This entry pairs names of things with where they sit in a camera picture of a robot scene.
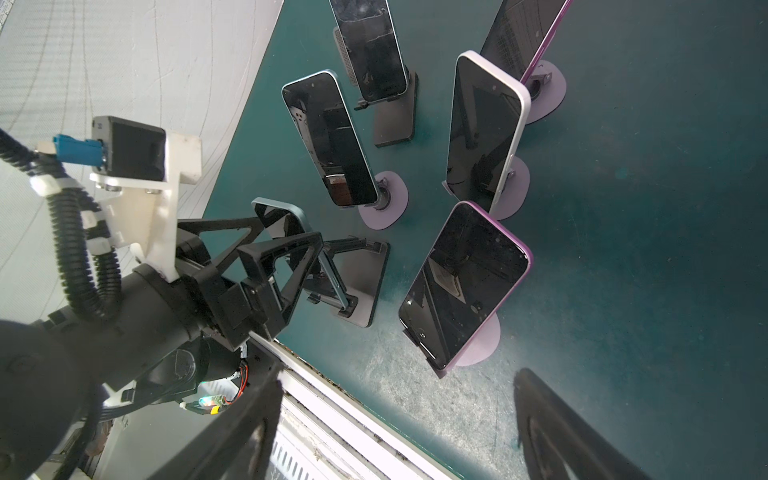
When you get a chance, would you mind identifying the purple front-right phone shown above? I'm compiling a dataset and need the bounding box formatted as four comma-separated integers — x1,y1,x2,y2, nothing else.
398,201,533,378

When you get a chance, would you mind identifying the purple round stand middle-left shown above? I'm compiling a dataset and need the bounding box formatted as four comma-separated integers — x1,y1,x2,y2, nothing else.
358,171,409,231

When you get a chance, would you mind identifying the purple back-right phone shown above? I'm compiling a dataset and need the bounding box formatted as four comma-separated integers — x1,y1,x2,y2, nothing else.
480,0,572,83

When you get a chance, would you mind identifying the white edged middle-left phone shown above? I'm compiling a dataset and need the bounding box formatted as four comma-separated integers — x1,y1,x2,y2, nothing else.
281,70,380,208

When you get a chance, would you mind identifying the teal edged phone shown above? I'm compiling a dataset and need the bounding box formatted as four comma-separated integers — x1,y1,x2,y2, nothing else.
251,197,358,318

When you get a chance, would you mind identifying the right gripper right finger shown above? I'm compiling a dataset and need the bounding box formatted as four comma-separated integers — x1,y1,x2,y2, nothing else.
514,368,648,479

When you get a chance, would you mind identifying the black back-left phone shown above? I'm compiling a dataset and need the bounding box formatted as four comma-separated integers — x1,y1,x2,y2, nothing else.
329,0,408,103

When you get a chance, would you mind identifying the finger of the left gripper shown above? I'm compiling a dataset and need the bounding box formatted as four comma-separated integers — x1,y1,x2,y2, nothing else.
237,232,323,327
176,216,264,270

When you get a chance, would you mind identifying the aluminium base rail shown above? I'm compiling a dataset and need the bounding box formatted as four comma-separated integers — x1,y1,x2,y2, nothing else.
251,334,457,479

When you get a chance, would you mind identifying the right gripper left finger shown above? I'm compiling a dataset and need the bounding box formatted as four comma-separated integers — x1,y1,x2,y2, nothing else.
150,363,284,479

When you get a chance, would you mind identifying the white middle-right phone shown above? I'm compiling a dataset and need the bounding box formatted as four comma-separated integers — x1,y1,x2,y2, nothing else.
445,50,531,210

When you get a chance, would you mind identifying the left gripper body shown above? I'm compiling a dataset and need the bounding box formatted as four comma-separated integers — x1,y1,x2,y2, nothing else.
175,227,264,351

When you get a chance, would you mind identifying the purple round stand front-right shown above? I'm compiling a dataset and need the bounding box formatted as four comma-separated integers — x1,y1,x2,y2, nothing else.
435,313,501,378

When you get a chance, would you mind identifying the purple round stand middle-right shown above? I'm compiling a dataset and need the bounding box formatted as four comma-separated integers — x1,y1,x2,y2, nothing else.
442,156,530,221

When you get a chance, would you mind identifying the black back-left stand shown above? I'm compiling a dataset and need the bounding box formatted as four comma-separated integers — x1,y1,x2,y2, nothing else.
333,26,419,148

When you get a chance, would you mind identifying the black folding phone stand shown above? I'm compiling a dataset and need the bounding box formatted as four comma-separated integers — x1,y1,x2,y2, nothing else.
303,236,389,328

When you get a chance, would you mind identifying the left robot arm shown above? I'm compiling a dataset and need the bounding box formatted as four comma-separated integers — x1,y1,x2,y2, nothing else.
1,116,323,479

